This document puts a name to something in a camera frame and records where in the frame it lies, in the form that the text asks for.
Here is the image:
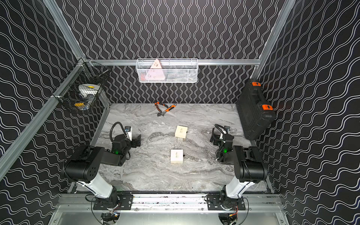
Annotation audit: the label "pink triangular card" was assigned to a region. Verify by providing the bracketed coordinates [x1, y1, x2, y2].
[145, 59, 166, 82]

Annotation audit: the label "orange black pliers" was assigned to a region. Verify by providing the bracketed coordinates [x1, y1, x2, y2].
[154, 102, 168, 113]

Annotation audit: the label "aluminium front rail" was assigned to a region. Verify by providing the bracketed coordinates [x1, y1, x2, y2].
[57, 193, 283, 213]

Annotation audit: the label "cream jewelry box sleeve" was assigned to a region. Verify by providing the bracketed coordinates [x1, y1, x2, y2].
[175, 125, 188, 139]

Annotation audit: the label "orange handled adjustable wrench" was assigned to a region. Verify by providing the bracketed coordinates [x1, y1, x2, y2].
[156, 104, 177, 117]

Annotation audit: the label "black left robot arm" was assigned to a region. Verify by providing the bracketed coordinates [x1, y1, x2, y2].
[63, 134, 142, 199]

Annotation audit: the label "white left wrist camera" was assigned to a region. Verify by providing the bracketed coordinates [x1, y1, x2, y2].
[124, 126, 132, 141]

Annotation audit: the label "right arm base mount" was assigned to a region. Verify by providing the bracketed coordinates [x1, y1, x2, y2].
[204, 194, 246, 211]

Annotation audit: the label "black wire corner basket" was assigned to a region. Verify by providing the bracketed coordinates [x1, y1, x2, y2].
[53, 61, 110, 114]

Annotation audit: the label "black plastic tool case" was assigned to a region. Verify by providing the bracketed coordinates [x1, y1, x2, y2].
[236, 78, 276, 141]

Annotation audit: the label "white wire wall basket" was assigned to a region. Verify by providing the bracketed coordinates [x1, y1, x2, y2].
[136, 58, 199, 83]

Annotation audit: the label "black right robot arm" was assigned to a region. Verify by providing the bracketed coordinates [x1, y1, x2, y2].
[210, 124, 267, 199]

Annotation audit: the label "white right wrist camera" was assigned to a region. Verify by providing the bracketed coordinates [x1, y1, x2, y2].
[219, 126, 230, 140]

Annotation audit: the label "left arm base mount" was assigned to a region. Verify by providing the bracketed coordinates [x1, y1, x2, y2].
[92, 195, 134, 211]

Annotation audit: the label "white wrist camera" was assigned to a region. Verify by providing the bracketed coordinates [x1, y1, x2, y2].
[219, 126, 230, 140]
[124, 126, 132, 141]

